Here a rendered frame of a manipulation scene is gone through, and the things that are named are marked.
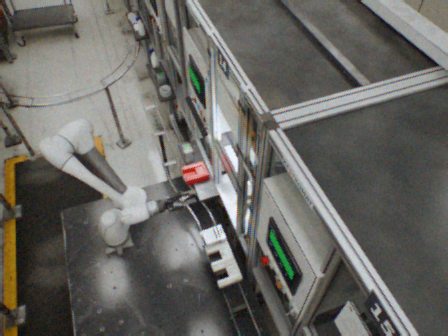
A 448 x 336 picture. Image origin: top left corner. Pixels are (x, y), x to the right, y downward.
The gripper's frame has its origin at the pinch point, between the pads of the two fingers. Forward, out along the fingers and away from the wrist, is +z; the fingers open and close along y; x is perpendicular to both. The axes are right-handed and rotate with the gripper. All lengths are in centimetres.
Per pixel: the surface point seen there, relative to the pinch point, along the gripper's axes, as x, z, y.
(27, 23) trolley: 409, -111, -86
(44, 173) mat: 156, -114, -111
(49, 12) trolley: 429, -81, -86
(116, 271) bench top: -7, -55, -44
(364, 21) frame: 6, 94, 89
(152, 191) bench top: 45, -20, -44
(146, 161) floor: 136, -15, -112
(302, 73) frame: -19, 49, 88
